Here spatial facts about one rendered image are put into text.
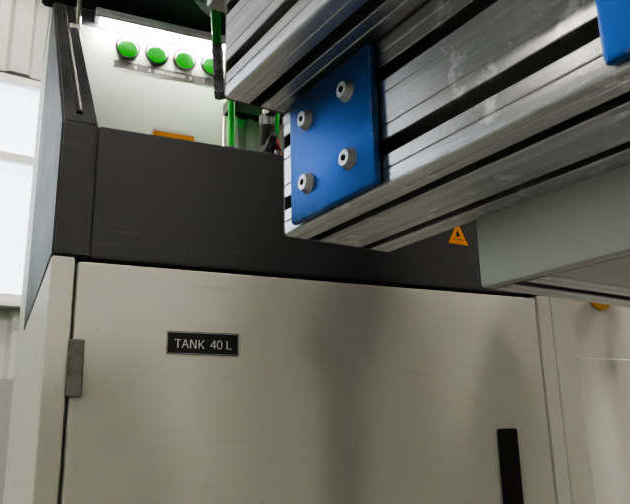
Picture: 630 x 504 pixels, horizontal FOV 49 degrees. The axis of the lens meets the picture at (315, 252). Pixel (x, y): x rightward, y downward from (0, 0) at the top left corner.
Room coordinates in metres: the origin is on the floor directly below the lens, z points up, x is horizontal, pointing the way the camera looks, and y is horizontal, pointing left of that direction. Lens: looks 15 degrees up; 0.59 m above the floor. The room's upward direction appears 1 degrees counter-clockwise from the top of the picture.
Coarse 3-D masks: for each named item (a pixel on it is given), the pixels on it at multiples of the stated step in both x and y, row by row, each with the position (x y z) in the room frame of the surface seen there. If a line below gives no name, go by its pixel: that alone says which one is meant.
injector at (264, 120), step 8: (264, 120) 1.09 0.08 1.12; (272, 120) 1.10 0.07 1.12; (264, 128) 1.09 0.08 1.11; (272, 128) 1.10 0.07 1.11; (264, 136) 1.09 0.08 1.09; (272, 136) 1.07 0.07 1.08; (264, 144) 1.09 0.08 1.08; (272, 144) 1.08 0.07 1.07; (264, 152) 1.10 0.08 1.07; (272, 152) 1.10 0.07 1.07
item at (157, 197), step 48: (144, 144) 0.76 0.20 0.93; (192, 144) 0.79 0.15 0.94; (96, 192) 0.74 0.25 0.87; (144, 192) 0.76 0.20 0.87; (192, 192) 0.79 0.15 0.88; (240, 192) 0.81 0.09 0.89; (96, 240) 0.74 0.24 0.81; (144, 240) 0.76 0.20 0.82; (192, 240) 0.79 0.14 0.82; (240, 240) 0.81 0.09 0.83; (288, 240) 0.84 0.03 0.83; (432, 240) 0.93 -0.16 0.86; (432, 288) 0.94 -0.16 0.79; (480, 288) 0.97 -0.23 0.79
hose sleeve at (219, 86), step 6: (222, 42) 0.96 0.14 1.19; (216, 48) 0.96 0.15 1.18; (222, 48) 0.97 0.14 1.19; (216, 54) 0.97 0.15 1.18; (222, 54) 0.97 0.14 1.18; (216, 60) 0.98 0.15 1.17; (222, 60) 0.98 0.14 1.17; (216, 66) 0.98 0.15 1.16; (222, 66) 0.99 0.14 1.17; (216, 72) 0.99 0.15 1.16; (222, 72) 1.00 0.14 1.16; (216, 78) 1.00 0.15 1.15; (222, 78) 1.00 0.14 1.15; (216, 84) 1.01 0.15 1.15; (222, 84) 1.01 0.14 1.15; (222, 90) 1.02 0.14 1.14
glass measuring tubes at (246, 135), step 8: (224, 104) 1.35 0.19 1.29; (240, 104) 1.34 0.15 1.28; (224, 112) 1.35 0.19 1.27; (240, 112) 1.34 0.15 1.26; (248, 112) 1.34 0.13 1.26; (256, 112) 1.35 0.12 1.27; (224, 120) 1.35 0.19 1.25; (240, 120) 1.37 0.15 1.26; (248, 120) 1.35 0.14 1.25; (256, 120) 1.38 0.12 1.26; (280, 120) 1.38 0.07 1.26; (224, 128) 1.35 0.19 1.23; (240, 128) 1.37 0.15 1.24; (248, 128) 1.35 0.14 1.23; (256, 128) 1.38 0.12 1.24; (280, 128) 1.38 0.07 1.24; (224, 136) 1.35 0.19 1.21; (240, 136) 1.37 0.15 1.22; (248, 136) 1.35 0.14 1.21; (256, 136) 1.38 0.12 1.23; (280, 136) 1.38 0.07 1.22; (224, 144) 1.35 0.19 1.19; (240, 144) 1.37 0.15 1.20; (248, 144) 1.35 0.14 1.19; (256, 144) 1.38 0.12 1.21; (280, 144) 1.38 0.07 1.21; (280, 152) 1.38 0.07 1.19
